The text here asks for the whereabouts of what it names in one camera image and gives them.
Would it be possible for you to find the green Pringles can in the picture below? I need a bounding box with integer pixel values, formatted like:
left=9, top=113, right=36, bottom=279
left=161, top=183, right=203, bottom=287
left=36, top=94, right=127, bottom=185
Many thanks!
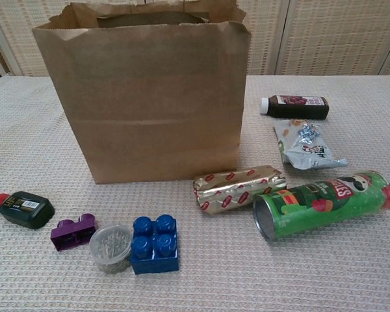
left=252, top=168, right=390, bottom=241

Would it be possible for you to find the blue four-stud building block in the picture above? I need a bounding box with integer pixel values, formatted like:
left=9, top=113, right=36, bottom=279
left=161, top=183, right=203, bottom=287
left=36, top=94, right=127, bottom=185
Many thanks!
left=129, top=213, right=180, bottom=276

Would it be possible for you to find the gold foil packet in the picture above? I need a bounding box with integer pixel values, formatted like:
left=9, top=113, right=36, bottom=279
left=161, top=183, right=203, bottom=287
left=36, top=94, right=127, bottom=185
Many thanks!
left=192, top=164, right=287, bottom=217

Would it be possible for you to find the black ink bottle red cap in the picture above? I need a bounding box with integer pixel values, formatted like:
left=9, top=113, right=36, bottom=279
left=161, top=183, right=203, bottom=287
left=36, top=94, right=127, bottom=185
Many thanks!
left=0, top=191, right=56, bottom=230

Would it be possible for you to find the white woven tablecloth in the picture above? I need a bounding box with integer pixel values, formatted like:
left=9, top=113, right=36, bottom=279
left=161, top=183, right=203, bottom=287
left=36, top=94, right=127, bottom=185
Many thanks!
left=0, top=73, right=390, bottom=312

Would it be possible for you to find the dark juice bottle white cap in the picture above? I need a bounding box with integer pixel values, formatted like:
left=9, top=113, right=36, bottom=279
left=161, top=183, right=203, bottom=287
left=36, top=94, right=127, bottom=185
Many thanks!
left=259, top=94, right=331, bottom=121

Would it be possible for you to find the clear round toothpick jar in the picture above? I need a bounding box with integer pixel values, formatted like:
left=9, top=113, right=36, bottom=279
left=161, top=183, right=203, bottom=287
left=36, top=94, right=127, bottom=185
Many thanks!
left=88, top=223, right=133, bottom=276

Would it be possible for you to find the woven folding screen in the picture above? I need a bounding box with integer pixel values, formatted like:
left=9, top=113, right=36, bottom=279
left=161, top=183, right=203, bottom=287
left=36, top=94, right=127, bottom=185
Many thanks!
left=0, top=0, right=390, bottom=77

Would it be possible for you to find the silver snack pouch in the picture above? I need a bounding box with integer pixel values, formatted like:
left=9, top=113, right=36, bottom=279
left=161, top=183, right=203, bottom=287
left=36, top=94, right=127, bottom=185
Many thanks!
left=272, top=118, right=349, bottom=170

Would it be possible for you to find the purple building block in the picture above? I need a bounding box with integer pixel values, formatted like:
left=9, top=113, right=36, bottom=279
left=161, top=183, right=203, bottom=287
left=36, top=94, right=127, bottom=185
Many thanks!
left=50, top=213, right=100, bottom=253

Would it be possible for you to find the brown paper bag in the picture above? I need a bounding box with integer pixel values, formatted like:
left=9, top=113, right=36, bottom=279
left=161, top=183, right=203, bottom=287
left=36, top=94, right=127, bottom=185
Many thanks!
left=31, top=0, right=253, bottom=185

